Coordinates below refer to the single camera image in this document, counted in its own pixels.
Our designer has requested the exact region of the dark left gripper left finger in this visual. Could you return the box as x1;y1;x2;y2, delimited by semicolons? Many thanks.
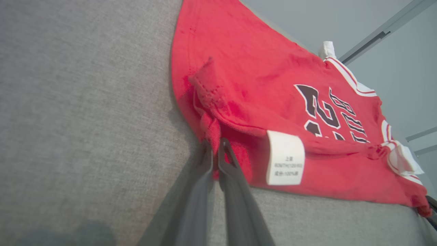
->
160;140;214;246

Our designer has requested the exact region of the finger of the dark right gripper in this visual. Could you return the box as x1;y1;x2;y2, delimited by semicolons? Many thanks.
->
426;195;437;230

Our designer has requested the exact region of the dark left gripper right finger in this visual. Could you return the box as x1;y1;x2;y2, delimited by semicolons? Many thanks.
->
217;138;276;246

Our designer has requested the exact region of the red basketball jersey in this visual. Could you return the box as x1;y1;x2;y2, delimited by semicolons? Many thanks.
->
171;0;432;218

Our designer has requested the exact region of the grey fabric sofa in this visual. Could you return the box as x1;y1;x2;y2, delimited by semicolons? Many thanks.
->
0;0;437;246

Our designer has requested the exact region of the grey wall rail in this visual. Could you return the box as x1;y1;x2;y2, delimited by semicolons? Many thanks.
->
405;126;437;142
413;145;437;156

